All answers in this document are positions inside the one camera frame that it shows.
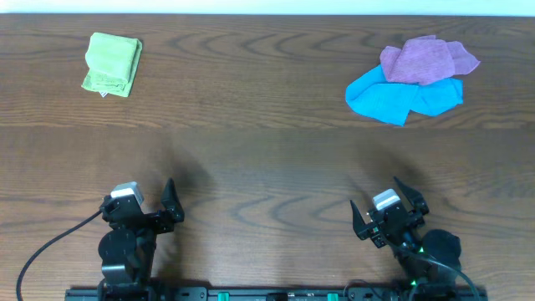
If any crumpled purple cloth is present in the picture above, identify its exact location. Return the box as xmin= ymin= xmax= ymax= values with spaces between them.
xmin=380 ymin=35 xmax=481 ymax=85

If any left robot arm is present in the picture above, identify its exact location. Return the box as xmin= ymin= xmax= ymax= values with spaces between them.
xmin=97 ymin=179 xmax=185 ymax=300

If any folded green cloth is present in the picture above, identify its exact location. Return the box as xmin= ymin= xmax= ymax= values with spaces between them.
xmin=82 ymin=33 xmax=143 ymax=97

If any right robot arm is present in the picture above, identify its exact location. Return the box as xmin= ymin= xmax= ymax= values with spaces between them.
xmin=349 ymin=178 xmax=461 ymax=300

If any blue cloth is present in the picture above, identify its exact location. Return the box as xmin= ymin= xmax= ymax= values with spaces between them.
xmin=345 ymin=65 xmax=463 ymax=126

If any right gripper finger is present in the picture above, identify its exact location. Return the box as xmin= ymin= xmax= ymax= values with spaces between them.
xmin=394 ymin=176 xmax=429 ymax=216
xmin=349 ymin=200 xmax=369 ymax=240

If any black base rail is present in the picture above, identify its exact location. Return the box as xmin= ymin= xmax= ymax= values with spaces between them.
xmin=64 ymin=286 xmax=488 ymax=301

